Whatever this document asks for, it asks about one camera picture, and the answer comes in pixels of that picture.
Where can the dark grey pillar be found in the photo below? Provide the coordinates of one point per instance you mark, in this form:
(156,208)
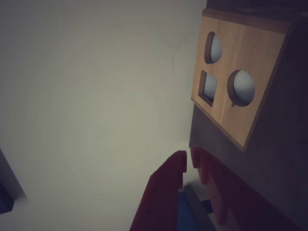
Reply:
(9,183)

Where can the blurred grey bar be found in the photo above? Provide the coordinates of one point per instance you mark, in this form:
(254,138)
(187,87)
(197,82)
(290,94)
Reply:
(196,204)

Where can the blurred blue object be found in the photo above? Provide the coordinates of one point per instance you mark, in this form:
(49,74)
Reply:
(185,211)

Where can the wooden shape sorter box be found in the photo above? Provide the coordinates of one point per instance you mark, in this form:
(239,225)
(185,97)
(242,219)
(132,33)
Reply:
(252,53)

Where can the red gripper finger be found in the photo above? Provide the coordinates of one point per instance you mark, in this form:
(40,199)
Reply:
(240,204)
(161,192)

